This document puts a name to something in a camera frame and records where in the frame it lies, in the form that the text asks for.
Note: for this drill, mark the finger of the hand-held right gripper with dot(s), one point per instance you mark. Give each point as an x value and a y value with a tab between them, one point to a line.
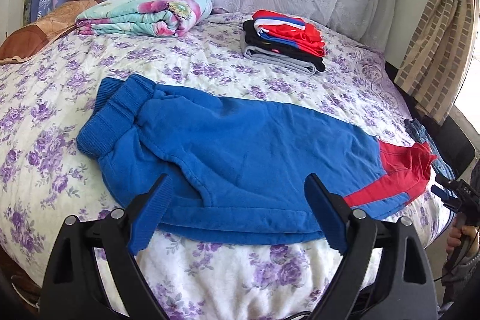
438	190
442	179

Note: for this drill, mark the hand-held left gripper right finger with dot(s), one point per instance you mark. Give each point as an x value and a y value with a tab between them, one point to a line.
326	218

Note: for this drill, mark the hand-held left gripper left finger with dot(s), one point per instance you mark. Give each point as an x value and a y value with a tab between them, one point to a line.
148	218

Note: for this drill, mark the blue and red pants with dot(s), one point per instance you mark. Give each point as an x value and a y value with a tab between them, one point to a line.
243	155

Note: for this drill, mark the person's right forearm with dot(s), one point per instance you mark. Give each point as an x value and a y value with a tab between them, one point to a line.
465	267

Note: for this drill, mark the person's right hand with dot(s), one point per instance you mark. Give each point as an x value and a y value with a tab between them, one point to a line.
470	232

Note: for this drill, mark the black furniture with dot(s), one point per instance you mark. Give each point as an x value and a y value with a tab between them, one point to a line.
455	147

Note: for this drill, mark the blue jeans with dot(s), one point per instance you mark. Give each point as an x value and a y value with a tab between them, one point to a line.
420	128

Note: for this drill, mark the beige checked curtain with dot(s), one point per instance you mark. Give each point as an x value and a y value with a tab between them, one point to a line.
435	54

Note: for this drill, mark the folded grey garment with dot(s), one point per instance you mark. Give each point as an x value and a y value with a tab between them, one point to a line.
270	57

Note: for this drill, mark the folded red and blue garment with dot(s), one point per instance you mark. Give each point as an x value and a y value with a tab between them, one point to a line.
296	35

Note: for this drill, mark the stack of folded clothes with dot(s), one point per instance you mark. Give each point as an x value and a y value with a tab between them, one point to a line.
258	39

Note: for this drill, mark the folded floral blanket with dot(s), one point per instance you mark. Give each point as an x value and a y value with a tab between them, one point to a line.
131	16

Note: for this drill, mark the brown pillow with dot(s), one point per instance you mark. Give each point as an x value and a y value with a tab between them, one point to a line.
45	27

